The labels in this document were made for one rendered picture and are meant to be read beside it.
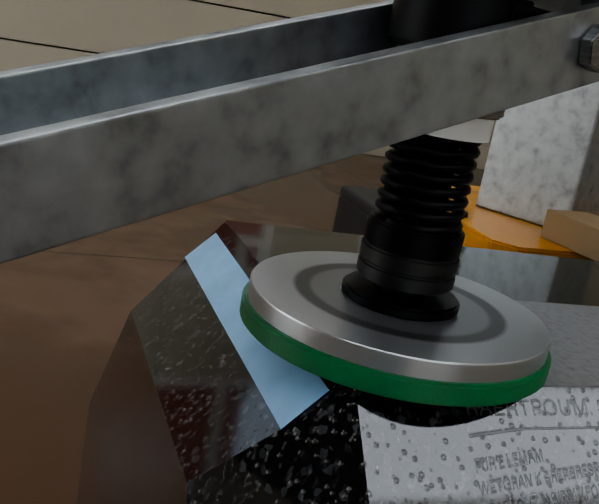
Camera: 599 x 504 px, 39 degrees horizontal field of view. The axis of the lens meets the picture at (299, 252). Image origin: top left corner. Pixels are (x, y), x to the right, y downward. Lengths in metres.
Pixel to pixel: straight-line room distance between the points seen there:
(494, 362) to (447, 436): 0.05
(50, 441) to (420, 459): 1.69
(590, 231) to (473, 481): 0.95
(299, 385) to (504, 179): 1.14
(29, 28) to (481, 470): 6.22
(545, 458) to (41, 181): 0.36
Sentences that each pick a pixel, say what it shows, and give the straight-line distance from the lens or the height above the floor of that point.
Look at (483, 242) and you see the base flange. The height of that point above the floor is 0.77.
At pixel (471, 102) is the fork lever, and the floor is 1.05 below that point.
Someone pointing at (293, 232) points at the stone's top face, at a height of 0.87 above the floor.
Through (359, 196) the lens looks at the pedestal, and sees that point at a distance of 1.75.
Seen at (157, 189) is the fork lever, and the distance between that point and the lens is 0.39.
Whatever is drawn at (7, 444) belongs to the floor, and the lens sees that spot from 2.14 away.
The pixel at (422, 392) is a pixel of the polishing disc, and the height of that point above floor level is 0.88.
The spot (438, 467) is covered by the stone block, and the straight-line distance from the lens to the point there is 0.53.
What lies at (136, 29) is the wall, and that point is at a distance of 6.70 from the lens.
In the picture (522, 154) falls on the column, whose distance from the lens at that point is 1.64.
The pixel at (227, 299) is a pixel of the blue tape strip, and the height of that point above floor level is 0.84.
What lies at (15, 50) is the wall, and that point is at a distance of 6.64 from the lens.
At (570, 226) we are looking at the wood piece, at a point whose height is 0.82.
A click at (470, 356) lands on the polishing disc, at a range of 0.53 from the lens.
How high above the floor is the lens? 1.08
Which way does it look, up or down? 16 degrees down
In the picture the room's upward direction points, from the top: 11 degrees clockwise
